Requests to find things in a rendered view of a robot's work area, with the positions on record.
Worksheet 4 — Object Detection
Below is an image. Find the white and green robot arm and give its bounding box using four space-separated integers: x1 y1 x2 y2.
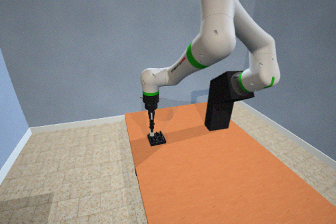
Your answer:
140 0 280 105

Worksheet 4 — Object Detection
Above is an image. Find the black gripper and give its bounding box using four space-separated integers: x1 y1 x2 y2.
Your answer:
145 103 157 136

